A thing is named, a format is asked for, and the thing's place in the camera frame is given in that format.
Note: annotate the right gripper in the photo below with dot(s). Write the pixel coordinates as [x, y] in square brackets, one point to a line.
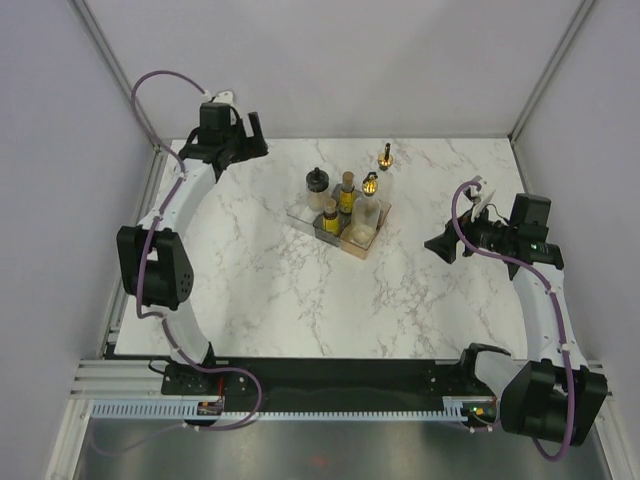
[445, 245]

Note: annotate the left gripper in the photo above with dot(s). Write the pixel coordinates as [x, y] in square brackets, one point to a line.
[253, 147]

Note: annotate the shaker jar black cap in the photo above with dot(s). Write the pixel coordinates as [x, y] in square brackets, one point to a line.
[317, 184]

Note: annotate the tall clear bottle gold pourer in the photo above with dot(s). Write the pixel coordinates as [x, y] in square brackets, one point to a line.
[366, 211]

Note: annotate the small yellow label bottle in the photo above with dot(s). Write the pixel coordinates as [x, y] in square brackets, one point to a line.
[347, 193]
[330, 217]

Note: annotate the tall bottle gold pourer brown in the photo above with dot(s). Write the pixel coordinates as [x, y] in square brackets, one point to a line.
[385, 178]

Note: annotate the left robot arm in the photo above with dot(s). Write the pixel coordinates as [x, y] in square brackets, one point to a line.
[155, 267]

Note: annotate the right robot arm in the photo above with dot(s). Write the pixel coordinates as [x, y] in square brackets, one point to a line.
[553, 396]

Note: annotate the clear plastic bin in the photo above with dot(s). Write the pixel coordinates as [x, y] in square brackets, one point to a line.
[299, 215]

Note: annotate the smoky grey plastic bin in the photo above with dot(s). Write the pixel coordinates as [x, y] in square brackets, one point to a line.
[344, 222]

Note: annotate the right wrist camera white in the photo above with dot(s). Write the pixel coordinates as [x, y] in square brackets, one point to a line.
[480, 193]

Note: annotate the aluminium rail left side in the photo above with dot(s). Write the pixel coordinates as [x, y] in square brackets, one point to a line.
[130, 240]

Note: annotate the aluminium rail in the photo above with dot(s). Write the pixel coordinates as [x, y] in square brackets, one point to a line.
[134, 378]
[130, 240]

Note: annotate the left aluminium frame post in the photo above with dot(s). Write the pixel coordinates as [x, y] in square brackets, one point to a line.
[97, 37]

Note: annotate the aluminium frame post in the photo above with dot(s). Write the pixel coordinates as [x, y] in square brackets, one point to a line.
[568, 38]
[97, 37]

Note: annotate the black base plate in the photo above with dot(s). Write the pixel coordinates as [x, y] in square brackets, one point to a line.
[318, 383]

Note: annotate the aluminium front rail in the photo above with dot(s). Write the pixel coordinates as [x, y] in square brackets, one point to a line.
[134, 378]

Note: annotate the right aluminium frame post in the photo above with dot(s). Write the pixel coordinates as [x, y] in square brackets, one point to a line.
[568, 38]

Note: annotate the white slotted cable duct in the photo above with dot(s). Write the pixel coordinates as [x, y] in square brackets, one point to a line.
[445, 409]

